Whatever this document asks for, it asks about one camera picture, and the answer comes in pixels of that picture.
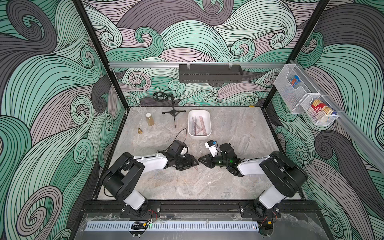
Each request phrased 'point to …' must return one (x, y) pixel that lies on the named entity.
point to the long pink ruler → (203, 126)
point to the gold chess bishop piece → (139, 131)
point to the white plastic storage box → (199, 124)
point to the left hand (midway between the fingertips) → (195, 163)
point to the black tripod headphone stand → (160, 96)
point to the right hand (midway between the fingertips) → (200, 158)
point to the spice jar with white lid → (150, 120)
